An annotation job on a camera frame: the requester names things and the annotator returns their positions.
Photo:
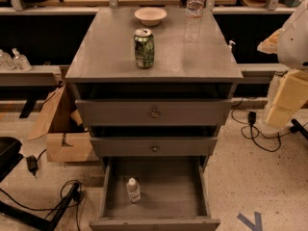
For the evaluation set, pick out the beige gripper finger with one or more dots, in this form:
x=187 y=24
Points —
x=287 y=94

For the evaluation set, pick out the small plastic bottle white cap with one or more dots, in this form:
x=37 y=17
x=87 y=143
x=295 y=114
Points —
x=133 y=190

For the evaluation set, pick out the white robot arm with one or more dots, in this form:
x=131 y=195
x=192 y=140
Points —
x=290 y=42

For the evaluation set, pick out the clear water bottle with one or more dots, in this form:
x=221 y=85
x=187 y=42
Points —
x=194 y=12

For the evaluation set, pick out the grey top drawer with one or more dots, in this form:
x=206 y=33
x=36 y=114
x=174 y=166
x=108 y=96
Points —
x=153 y=112

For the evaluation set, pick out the grey wooden drawer cabinet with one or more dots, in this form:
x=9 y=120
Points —
x=104 y=67

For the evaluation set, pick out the grey open bottom drawer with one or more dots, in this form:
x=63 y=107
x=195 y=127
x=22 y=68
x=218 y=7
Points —
x=173 y=196

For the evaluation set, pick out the grey middle drawer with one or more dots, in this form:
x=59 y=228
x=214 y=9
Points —
x=153 y=146

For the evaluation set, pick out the clear sanitizer bottle right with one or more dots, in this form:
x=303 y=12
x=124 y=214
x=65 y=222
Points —
x=21 y=61

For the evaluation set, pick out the clear sanitizer bottle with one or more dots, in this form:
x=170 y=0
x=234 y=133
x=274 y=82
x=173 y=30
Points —
x=6 y=60
x=21 y=61

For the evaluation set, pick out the clear sanitizer bottle left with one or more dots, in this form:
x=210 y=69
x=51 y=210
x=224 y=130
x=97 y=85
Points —
x=6 y=60

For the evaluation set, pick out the black stand leg right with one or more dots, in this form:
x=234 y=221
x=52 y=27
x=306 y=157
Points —
x=297 y=127

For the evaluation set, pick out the black stand leg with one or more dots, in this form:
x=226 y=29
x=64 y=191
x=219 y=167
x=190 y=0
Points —
x=71 y=196
x=297 y=127

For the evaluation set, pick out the black power adapter right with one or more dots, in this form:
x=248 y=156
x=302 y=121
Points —
x=251 y=118

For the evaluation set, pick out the black power adapter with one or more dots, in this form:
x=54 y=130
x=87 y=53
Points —
x=251 y=118
x=32 y=164

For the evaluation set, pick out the small white pump dispenser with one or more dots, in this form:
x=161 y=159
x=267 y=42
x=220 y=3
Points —
x=232 y=46

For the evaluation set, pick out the green soda can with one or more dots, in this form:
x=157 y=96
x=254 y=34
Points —
x=144 y=48

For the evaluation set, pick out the open cardboard box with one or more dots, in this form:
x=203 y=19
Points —
x=59 y=121

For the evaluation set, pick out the black power adapter left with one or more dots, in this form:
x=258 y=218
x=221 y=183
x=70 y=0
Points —
x=32 y=164

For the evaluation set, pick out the black bin left edge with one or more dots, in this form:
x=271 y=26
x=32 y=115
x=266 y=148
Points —
x=9 y=155

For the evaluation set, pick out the black stand leg left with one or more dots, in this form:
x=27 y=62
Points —
x=71 y=196

